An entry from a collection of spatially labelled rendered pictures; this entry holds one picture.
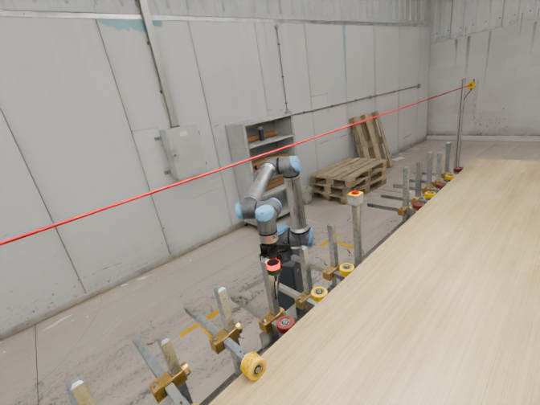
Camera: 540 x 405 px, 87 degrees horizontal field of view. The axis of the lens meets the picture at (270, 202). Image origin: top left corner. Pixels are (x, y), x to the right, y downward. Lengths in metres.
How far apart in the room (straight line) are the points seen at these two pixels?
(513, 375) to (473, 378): 0.12
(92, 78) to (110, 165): 0.90
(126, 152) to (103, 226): 0.87
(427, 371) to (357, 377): 0.23
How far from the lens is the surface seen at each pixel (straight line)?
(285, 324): 1.37
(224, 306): 1.22
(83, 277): 3.89
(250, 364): 1.16
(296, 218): 2.10
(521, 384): 1.31
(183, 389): 1.30
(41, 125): 3.56
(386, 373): 1.21
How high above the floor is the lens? 1.85
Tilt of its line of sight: 20 degrees down
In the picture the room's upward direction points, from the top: 9 degrees counter-clockwise
